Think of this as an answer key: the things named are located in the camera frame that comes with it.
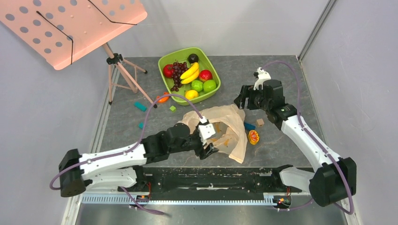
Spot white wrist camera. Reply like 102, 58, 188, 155
253, 67, 271, 90
197, 116, 216, 146

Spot yellow orange round toy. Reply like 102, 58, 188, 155
248, 130, 260, 145

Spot orange curved toy block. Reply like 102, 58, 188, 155
156, 92, 169, 103

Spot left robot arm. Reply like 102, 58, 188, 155
58, 122, 217, 197

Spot green plastic basin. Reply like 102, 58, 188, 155
158, 47, 221, 103

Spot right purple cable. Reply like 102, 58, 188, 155
260, 60, 355, 215

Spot yellow fake lemon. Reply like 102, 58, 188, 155
185, 90, 199, 100

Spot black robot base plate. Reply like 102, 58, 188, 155
126, 166, 299, 193

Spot yellow fake banana bunch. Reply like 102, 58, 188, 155
180, 62, 199, 84

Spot pink perforated music stand desk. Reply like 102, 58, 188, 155
0, 0, 147, 70

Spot beige plastic banana-print bag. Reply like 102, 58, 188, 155
178, 104, 246, 164

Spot red fake pomegranate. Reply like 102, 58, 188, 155
162, 64, 174, 78

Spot red fake grape bunch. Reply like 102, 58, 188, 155
170, 61, 188, 91

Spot small wooden block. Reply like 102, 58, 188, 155
256, 119, 265, 127

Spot pink music stand tripod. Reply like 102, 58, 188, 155
102, 43, 154, 105

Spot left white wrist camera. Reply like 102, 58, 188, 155
197, 116, 216, 146

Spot purple cable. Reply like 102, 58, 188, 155
260, 60, 355, 215
49, 93, 206, 216

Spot green fake apple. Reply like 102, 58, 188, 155
203, 80, 217, 93

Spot red fake apple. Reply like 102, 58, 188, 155
199, 69, 213, 82

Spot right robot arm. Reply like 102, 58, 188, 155
234, 79, 357, 214

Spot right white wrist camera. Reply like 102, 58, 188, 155
253, 67, 271, 90

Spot small green cube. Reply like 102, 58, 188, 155
169, 105, 176, 112

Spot green bumpy fake fruit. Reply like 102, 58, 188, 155
191, 80, 203, 93

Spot blue toy brick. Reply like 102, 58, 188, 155
244, 122, 256, 131

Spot dark purple fake plum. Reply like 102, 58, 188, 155
187, 53, 199, 64

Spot teal toy block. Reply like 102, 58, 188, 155
134, 102, 147, 112

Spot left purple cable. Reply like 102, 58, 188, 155
49, 93, 206, 216

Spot aluminium frame rail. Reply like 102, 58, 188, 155
62, 187, 361, 225

